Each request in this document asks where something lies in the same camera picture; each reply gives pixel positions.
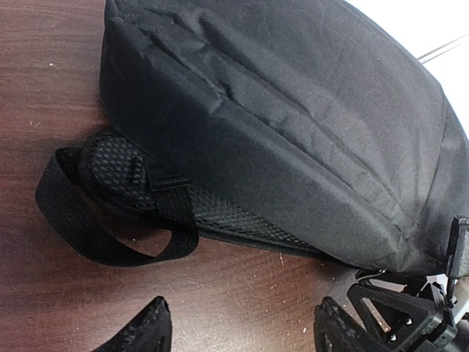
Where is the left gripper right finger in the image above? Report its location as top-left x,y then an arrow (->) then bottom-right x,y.
314,297 -> 388,352

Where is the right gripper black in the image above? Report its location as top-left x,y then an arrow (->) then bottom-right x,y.
347,278 -> 468,351

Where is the black backpack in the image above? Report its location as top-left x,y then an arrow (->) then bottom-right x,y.
35,1 -> 468,276

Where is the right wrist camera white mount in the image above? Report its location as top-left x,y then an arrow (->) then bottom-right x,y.
446,216 -> 468,323

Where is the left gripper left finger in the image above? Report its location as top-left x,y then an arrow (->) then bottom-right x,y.
93,296 -> 172,352

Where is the right aluminium frame post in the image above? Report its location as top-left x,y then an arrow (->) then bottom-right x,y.
417,33 -> 469,64

